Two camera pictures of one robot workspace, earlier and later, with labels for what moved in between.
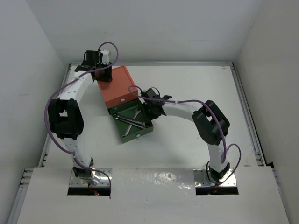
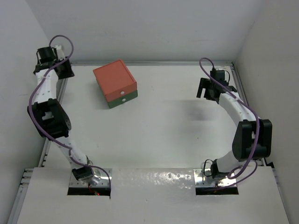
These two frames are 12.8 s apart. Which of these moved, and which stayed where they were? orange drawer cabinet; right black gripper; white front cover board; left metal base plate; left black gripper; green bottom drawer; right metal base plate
Moved: left black gripper; right black gripper; green bottom drawer
Stayed: orange drawer cabinet; left metal base plate; right metal base plate; white front cover board
